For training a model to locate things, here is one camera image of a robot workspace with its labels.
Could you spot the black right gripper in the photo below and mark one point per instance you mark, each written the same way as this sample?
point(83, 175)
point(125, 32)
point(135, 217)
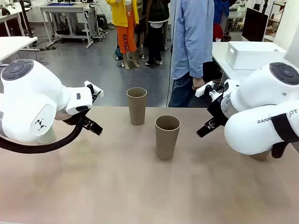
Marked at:
point(218, 112)

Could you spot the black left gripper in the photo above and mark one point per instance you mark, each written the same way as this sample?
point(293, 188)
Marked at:
point(87, 121)

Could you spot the white plastic basket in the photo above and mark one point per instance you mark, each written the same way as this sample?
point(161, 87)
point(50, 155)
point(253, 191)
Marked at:
point(252, 58)

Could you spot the person's left forearm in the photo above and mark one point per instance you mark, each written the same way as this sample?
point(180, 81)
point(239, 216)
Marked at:
point(196, 65)

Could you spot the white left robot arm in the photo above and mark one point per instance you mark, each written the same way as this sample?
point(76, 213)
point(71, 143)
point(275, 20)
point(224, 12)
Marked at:
point(35, 93)

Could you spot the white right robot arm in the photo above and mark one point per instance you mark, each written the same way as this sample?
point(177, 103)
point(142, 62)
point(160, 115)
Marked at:
point(257, 130)

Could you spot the person's left hand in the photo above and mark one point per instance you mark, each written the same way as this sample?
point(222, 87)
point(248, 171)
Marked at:
point(198, 83)

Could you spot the large white side table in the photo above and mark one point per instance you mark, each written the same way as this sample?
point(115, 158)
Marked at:
point(219, 53)

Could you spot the black floor power strip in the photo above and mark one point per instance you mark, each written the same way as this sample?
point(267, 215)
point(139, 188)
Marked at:
point(47, 48)

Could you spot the person in blue shirt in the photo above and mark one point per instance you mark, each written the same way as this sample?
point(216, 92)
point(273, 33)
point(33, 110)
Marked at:
point(187, 35)

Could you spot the red chair back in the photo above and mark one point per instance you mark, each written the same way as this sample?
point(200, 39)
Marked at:
point(217, 32)

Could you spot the black computer tower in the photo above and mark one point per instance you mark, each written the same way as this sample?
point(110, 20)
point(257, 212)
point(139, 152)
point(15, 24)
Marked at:
point(102, 22)

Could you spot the black computer monitor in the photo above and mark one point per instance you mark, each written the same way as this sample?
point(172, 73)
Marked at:
point(254, 23)

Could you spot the small white side table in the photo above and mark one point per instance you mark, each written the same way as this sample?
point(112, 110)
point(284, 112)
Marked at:
point(14, 45)

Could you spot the person in yellow and orange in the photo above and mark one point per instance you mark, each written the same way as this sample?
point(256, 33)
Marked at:
point(121, 14)

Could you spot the person in dark blue jacket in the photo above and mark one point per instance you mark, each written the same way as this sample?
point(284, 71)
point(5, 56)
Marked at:
point(219, 11)

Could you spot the person in black clothes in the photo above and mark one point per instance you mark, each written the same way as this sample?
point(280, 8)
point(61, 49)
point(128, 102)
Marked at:
point(156, 14)

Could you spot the black stand pole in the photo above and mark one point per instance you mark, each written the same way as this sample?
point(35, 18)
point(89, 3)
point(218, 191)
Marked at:
point(23, 14)

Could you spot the white lab desk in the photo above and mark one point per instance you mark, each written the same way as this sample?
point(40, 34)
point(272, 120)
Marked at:
point(9, 15)

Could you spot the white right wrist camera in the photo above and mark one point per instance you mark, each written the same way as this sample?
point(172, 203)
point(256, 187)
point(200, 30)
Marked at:
point(202, 89)

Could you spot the grey workbench with frame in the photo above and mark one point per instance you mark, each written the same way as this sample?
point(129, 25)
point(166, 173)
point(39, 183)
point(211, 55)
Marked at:
point(60, 9)

